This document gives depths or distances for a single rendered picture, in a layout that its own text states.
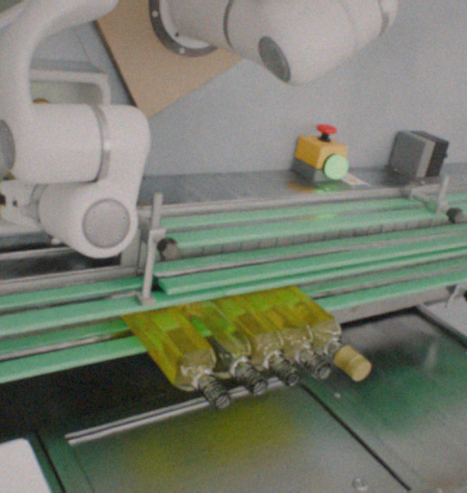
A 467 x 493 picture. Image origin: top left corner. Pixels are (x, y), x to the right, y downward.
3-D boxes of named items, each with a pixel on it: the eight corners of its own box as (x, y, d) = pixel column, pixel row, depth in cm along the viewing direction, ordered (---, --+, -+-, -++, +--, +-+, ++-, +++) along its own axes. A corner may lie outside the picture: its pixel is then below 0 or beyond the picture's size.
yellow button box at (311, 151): (289, 168, 120) (313, 182, 115) (298, 131, 117) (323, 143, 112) (316, 167, 124) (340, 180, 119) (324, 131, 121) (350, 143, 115)
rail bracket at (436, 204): (397, 196, 122) (450, 224, 112) (408, 161, 119) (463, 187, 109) (410, 195, 124) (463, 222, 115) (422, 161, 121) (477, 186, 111)
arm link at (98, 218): (66, 104, 55) (162, 105, 60) (33, 103, 64) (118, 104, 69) (73, 266, 58) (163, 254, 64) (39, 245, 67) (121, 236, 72)
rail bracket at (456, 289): (414, 291, 141) (460, 322, 132) (423, 265, 138) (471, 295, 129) (426, 289, 143) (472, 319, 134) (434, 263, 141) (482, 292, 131)
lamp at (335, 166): (320, 176, 115) (329, 182, 113) (325, 153, 113) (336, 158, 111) (337, 175, 117) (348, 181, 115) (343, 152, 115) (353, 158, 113)
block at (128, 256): (98, 247, 97) (116, 269, 92) (103, 193, 93) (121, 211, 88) (119, 246, 99) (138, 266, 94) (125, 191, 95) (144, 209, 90)
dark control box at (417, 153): (386, 164, 135) (415, 178, 129) (397, 129, 132) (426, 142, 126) (411, 163, 140) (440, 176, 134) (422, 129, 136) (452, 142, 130)
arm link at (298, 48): (207, 8, 76) (283, 32, 64) (287, -42, 79) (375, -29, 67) (232, 75, 82) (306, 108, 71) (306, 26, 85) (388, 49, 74)
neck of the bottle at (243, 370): (229, 377, 85) (248, 400, 81) (233, 360, 83) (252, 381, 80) (246, 373, 86) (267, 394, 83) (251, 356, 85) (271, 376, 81)
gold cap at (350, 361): (331, 366, 93) (350, 384, 89) (336, 348, 91) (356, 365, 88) (349, 361, 94) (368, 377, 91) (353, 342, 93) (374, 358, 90)
